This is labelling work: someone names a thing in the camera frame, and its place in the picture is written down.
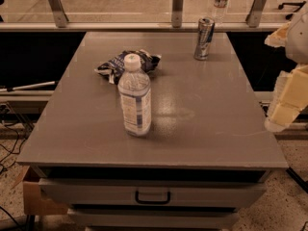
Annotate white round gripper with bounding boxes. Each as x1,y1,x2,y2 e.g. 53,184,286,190
265,12,308,132

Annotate silver redbull can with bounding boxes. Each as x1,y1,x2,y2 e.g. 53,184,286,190
193,17,215,61

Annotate clear water bottle on floor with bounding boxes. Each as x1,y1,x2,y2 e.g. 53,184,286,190
213,0,229,24

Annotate clear blue-label plastic bottle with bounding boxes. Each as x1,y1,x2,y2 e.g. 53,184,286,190
117,54,151,137

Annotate black office chair base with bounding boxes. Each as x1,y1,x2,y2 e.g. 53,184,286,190
277,0,307,21

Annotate grey cabinet with drawers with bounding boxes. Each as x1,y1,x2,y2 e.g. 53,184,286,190
18,32,287,229

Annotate crumpled blue chip bag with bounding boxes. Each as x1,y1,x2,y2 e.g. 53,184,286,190
94,49,162,85

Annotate white pole on left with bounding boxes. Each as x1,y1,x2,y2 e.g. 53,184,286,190
0,81,59,92

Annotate brown cardboard box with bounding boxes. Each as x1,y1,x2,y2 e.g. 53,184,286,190
13,167,67,216

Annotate right metal railing post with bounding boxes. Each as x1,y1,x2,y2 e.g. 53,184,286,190
245,0,267,28

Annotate metal railing post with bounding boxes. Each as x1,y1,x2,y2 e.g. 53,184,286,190
245,0,267,28
48,0,68,28
171,0,184,28

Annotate middle metal railing post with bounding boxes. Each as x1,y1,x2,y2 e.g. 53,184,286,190
171,0,184,28

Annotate black drawer handle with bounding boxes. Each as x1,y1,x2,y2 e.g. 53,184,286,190
135,191,171,205

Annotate left metal railing post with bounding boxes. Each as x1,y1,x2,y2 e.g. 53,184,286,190
48,0,68,28

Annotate black cables on floor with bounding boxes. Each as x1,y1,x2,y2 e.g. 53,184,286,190
0,101,36,175

